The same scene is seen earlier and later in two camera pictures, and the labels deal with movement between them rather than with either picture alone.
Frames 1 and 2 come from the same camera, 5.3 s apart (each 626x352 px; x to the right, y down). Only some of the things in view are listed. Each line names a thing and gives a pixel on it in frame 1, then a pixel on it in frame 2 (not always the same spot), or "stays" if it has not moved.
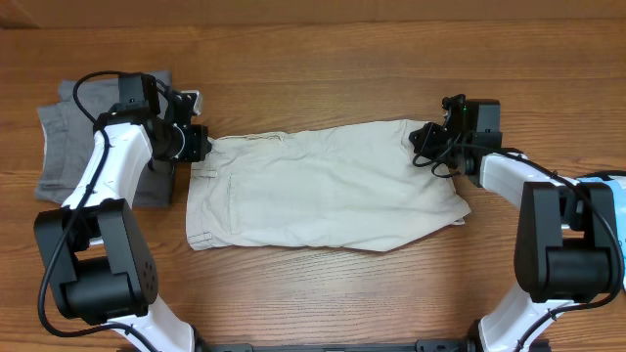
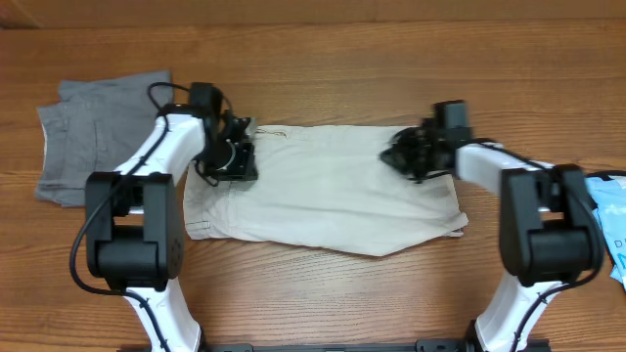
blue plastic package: (619, 189) stays
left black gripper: (199, 143) → (243, 168)
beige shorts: (360, 187) stays
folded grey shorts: (69, 138) stays
